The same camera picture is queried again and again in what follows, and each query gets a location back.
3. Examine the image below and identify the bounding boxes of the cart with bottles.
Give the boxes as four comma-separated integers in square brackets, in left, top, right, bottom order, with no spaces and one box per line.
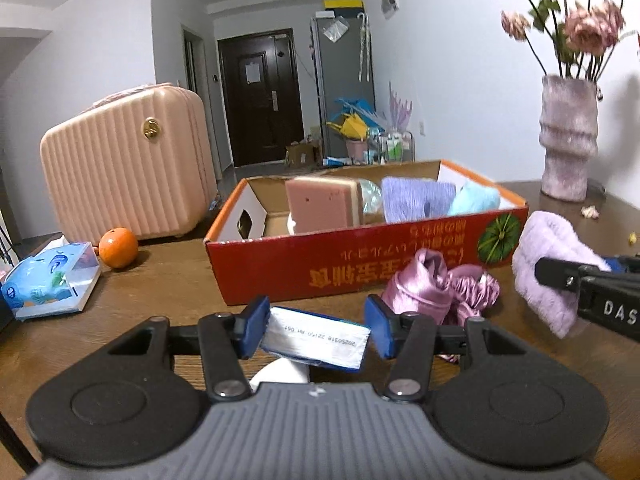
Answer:
[367,129,416,164]

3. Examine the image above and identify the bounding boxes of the pink bucket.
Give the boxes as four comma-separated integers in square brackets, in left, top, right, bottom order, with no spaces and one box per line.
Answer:
[345,138,370,164]

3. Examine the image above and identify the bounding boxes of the orange cardboard box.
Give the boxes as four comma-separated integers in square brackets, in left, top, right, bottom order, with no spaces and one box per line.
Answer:
[203,158,530,306]

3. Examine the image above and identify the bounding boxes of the pink layered sponge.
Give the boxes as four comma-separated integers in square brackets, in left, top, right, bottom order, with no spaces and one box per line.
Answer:
[284,175,366,235]

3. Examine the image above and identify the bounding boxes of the clear plastic bag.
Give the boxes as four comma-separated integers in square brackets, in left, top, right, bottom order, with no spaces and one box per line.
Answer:
[357,179,384,221]

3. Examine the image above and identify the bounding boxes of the orange fruit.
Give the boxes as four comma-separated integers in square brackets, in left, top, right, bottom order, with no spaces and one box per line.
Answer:
[98,227,140,269]

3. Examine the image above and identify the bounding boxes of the blue tissue pack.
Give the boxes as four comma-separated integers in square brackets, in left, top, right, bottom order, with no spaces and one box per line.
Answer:
[0,241,103,321]

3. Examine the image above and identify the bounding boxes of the blue and white packet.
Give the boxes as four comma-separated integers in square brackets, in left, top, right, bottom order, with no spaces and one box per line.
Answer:
[259,305,372,372]

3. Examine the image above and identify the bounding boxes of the purple wall decoration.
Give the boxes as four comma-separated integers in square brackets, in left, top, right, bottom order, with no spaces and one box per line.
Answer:
[387,81,415,131]

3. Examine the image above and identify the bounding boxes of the dark brown door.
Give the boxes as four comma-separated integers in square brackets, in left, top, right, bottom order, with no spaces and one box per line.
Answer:
[217,28,306,167]

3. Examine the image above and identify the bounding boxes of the purple fuzzy vase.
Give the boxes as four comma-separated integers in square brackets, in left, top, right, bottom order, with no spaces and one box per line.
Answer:
[538,74,600,202]

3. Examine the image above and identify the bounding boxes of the pink satin scrunchie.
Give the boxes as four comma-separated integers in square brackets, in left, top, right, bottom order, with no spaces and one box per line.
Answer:
[382,248,501,364]

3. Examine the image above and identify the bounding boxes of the blue and yellow bags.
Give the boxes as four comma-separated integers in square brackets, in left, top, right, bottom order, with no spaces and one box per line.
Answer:
[327,98,386,141]

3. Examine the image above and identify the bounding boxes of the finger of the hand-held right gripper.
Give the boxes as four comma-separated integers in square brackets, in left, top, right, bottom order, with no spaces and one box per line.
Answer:
[599,254,640,274]
[533,256,640,344]

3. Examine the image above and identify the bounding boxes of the purple fuzzy headband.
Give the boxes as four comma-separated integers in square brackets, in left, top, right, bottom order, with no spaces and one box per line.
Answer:
[511,210,612,339]

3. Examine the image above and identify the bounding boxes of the light blue plush pad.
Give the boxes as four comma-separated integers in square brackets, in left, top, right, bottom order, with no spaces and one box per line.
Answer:
[447,180,501,216]

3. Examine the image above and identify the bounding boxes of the pink ribbed suitcase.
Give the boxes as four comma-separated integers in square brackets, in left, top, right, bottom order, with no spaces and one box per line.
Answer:
[39,82,219,246]

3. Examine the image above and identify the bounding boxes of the grey refrigerator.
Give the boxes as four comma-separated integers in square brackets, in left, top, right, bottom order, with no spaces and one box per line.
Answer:
[309,9,376,159]

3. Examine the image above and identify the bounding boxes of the purple drawstring pouch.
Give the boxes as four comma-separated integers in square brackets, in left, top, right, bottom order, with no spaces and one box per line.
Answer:
[380,175,457,224]

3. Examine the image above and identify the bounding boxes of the dried pink roses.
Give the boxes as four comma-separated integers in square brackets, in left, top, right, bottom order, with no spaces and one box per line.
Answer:
[469,0,640,81]

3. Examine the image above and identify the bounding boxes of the white rectangular block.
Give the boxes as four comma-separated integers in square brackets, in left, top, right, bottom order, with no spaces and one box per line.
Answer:
[248,359,311,394]

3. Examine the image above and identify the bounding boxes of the brown cardboard carton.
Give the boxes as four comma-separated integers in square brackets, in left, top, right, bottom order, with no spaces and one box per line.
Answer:
[284,140,324,167]

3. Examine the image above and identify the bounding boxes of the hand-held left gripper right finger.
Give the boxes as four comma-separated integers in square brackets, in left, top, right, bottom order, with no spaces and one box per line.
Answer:
[363,293,534,404]

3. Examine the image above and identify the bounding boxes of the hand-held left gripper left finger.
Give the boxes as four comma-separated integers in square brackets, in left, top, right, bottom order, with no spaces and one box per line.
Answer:
[106,294,271,404]

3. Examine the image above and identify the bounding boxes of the hanging umbrellas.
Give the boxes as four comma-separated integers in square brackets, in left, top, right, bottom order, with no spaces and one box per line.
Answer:
[357,12,374,81]

